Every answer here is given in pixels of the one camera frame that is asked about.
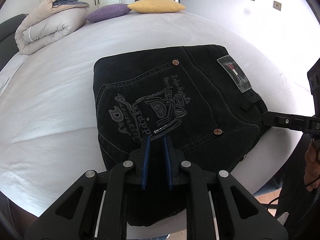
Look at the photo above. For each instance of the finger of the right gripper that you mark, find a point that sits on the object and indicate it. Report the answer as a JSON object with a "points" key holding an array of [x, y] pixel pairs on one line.
{"points": [[282, 120]]}

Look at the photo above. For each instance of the yellow cushion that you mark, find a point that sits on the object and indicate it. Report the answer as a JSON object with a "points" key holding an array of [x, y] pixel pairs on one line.
{"points": [[156, 6]]}

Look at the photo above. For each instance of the white pillow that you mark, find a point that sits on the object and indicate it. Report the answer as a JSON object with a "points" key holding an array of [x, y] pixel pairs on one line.
{"points": [[10, 69]]}

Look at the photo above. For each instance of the person right hand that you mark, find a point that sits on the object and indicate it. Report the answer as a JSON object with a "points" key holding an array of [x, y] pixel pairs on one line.
{"points": [[312, 168]]}

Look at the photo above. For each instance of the dark grey headboard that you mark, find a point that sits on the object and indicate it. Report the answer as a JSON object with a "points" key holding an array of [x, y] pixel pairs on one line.
{"points": [[8, 47]]}

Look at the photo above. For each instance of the folded beige duvet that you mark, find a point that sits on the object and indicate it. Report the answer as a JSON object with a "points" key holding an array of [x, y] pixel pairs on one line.
{"points": [[46, 25]]}

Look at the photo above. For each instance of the purple cushion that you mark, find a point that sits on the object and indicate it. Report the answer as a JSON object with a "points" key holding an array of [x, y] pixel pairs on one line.
{"points": [[108, 12]]}

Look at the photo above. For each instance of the black denim pants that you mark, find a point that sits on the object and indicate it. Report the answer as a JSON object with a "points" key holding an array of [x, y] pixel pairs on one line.
{"points": [[198, 96]]}

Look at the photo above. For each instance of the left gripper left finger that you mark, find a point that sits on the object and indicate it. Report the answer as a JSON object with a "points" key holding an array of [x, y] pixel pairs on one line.
{"points": [[93, 207]]}

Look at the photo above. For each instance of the folded blue denim garment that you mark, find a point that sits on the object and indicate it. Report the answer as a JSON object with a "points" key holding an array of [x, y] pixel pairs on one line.
{"points": [[74, 3]]}

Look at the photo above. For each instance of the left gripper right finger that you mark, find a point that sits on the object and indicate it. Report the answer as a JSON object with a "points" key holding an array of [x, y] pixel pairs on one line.
{"points": [[218, 206]]}

